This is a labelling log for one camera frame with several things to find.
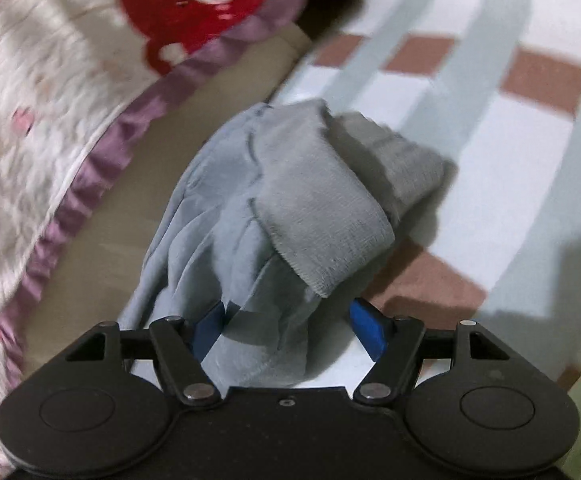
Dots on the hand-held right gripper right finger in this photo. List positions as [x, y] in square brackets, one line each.
[368, 330]

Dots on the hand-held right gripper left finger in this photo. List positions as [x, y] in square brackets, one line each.
[206, 332]

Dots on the grey hoodie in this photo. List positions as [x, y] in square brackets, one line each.
[280, 220]

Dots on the beige bed base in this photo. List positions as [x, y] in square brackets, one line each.
[120, 220]

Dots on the checked floor mat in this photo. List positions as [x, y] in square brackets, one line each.
[520, 160]

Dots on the white quilt with red print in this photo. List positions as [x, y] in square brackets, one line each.
[45, 110]

